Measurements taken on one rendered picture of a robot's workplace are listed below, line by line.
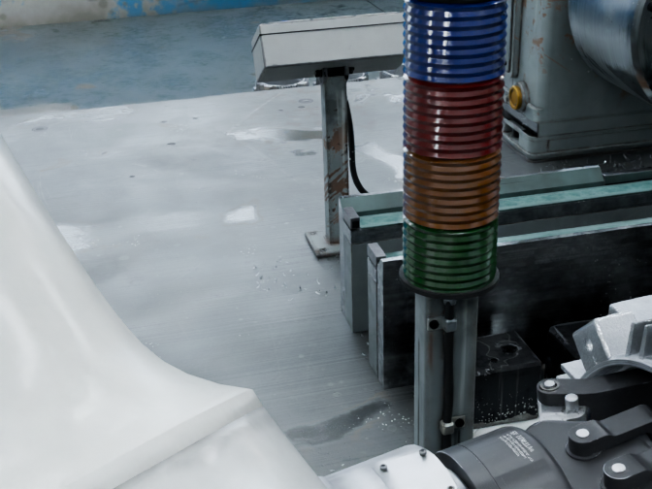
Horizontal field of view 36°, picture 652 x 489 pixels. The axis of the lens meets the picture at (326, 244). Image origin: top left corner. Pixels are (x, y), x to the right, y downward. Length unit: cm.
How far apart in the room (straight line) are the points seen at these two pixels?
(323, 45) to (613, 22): 37
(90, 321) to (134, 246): 103
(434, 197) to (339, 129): 58
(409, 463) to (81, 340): 19
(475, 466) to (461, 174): 23
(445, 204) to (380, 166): 89
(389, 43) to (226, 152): 49
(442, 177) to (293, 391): 41
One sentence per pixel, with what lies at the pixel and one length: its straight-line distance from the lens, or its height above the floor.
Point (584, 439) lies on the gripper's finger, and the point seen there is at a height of 107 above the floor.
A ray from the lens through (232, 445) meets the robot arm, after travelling 22.
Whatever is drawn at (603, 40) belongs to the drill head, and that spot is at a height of 101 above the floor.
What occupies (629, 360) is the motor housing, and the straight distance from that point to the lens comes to 47.
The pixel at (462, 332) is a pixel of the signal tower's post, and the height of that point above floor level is 99.
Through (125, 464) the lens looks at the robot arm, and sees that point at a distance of 21.
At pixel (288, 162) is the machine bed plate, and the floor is 80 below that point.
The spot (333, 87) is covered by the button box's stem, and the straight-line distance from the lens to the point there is 116.
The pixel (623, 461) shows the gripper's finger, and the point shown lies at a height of 107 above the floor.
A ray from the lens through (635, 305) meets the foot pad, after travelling 54.
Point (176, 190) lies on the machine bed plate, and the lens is 143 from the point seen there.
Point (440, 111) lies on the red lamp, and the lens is 58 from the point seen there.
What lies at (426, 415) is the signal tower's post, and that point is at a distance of 69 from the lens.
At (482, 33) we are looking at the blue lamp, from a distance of 57.
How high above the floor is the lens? 132
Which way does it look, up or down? 25 degrees down
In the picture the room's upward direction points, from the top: 2 degrees counter-clockwise
